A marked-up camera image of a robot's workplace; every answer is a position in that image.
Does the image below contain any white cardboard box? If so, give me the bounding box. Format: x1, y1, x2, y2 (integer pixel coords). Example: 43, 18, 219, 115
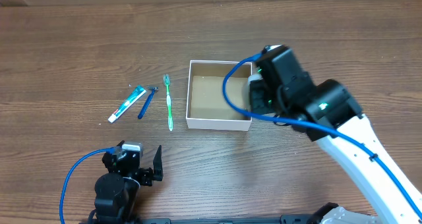
185, 60, 253, 131

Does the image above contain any green toothbrush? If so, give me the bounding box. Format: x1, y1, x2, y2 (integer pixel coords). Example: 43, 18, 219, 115
163, 74, 173, 131

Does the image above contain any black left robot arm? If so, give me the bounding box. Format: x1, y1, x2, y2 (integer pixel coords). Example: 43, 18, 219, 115
88, 140, 164, 224

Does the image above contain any teal toothpaste tube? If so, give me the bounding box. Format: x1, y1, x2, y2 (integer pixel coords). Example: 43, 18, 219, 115
108, 85, 146, 123

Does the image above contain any blue disposable razor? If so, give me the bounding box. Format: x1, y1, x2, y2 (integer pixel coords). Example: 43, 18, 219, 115
137, 86, 159, 119

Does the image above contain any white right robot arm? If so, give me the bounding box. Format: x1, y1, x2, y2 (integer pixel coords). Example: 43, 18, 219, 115
247, 74, 421, 223

